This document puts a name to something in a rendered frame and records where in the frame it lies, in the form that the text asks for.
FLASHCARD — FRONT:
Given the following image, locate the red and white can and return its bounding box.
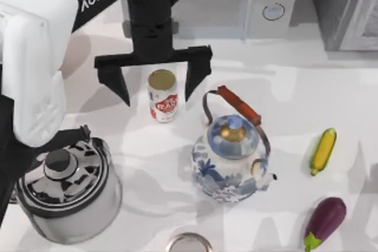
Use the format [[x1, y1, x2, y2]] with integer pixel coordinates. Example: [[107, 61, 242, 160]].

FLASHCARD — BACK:
[[147, 69, 179, 123]]

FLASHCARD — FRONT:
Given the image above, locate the pale microwave oven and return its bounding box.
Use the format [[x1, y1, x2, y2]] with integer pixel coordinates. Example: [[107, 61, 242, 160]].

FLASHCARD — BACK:
[[172, 0, 304, 42]]

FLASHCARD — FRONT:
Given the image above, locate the blue and white kettle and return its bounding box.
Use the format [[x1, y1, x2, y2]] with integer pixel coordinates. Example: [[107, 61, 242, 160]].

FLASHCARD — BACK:
[[191, 85, 278, 204]]

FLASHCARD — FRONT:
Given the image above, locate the silver kettle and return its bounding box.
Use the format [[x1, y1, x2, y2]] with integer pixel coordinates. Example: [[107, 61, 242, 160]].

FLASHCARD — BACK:
[[16, 125, 123, 246]]

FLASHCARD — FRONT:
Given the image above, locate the yellow corn cob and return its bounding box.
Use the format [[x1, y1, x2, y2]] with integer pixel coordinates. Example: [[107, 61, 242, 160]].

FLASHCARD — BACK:
[[309, 127, 337, 176]]

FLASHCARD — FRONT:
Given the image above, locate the grey cabinet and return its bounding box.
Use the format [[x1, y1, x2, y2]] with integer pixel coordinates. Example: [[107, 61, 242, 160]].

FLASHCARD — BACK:
[[305, 0, 378, 52]]

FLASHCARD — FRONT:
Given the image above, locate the silver metal bowl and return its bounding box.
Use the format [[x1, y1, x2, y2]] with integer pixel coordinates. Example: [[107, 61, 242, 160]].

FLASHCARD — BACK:
[[165, 232, 214, 252]]

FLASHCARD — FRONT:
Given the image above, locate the purple eggplant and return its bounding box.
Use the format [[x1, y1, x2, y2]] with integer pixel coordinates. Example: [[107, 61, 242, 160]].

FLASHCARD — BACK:
[[304, 197, 347, 252]]

